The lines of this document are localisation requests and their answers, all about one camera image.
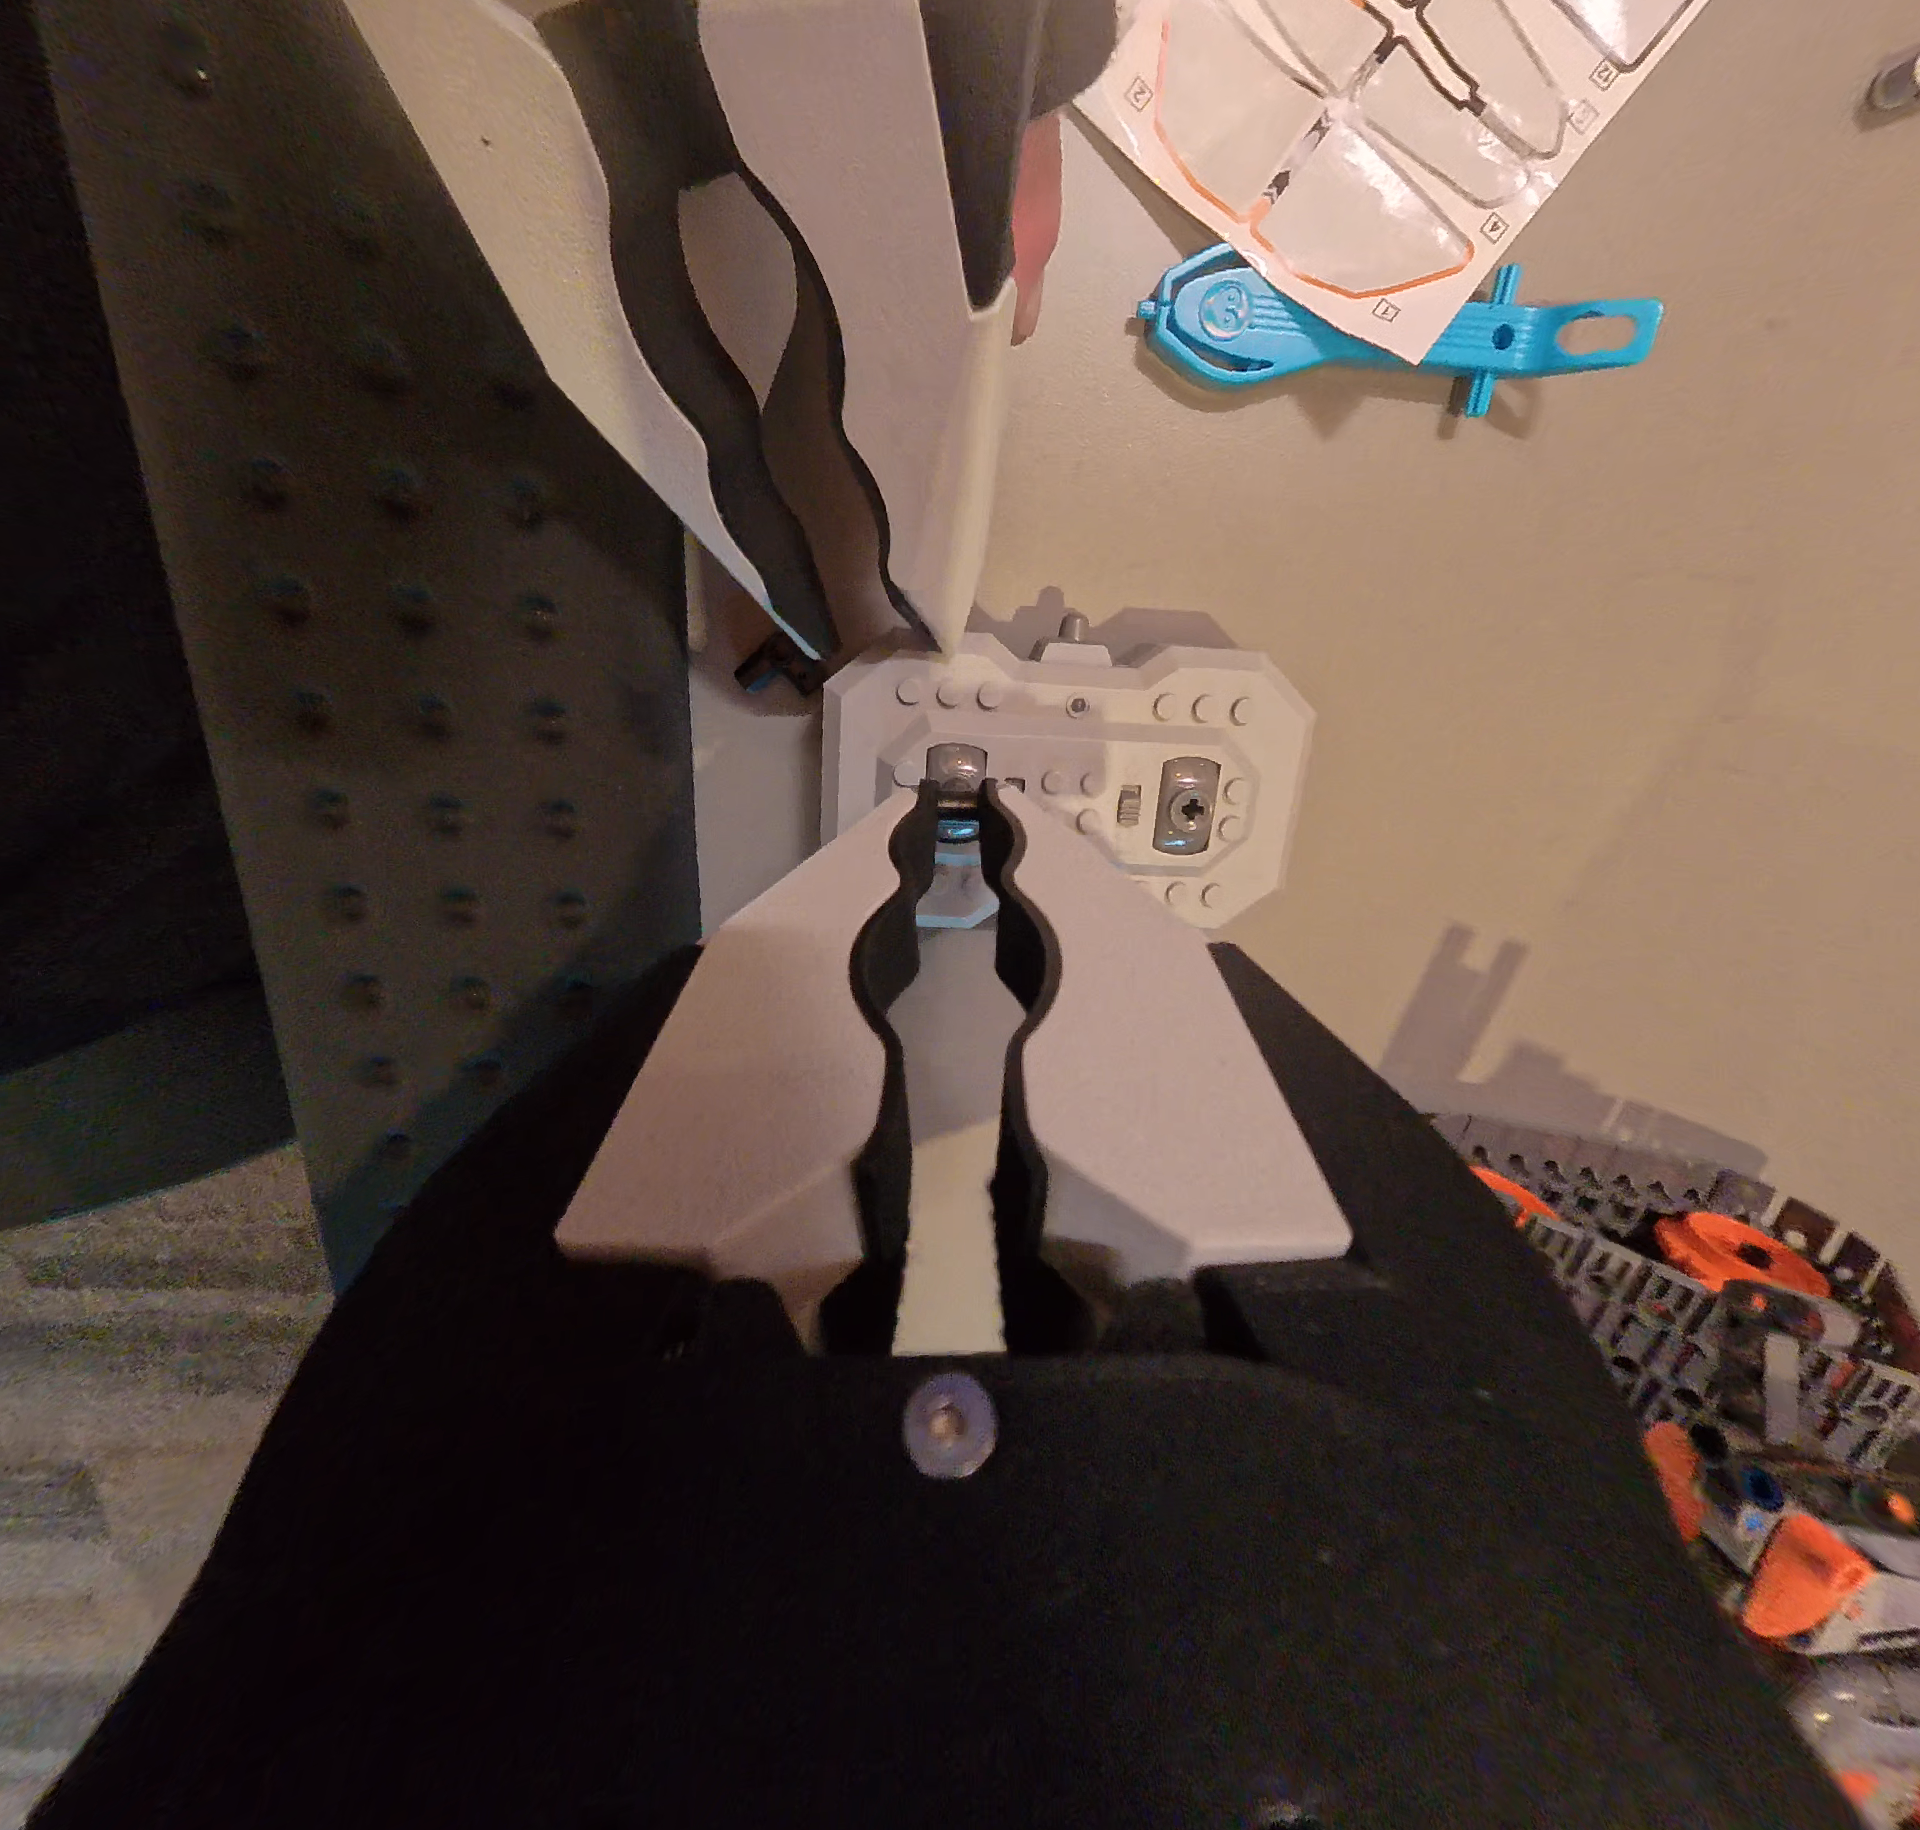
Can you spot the black angle connector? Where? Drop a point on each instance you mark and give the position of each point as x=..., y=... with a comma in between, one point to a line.
x=767, y=666

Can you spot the person's left hand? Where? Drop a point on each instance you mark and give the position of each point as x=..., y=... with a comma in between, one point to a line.
x=1038, y=241

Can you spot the blue brick separator tool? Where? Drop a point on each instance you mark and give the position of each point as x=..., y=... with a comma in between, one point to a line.
x=1232, y=315

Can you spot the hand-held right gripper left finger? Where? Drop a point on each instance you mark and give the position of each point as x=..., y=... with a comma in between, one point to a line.
x=719, y=1110

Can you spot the white control hub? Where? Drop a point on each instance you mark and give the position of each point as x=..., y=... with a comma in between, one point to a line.
x=1081, y=729

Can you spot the small grey connector block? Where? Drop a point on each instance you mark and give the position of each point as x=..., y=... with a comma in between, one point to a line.
x=1901, y=78

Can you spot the clear sticker sheet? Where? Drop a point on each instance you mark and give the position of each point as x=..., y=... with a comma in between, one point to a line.
x=1351, y=61

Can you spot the black dimpled pad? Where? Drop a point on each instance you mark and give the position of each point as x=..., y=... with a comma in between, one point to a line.
x=376, y=587

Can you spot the tracked toy robot vehicle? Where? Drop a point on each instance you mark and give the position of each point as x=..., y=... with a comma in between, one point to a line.
x=1694, y=1247

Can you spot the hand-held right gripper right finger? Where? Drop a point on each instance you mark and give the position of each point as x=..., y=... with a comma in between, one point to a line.
x=1188, y=1110

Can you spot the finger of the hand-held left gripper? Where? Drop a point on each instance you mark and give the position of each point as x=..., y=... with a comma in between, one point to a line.
x=512, y=167
x=842, y=210

